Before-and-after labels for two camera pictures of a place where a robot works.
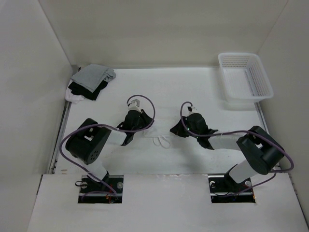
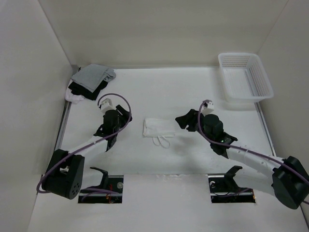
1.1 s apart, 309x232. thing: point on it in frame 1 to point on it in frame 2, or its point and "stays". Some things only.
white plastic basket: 244,78 stays
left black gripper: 147,120 to 124,117
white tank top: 160,130 stays
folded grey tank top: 91,77 stays
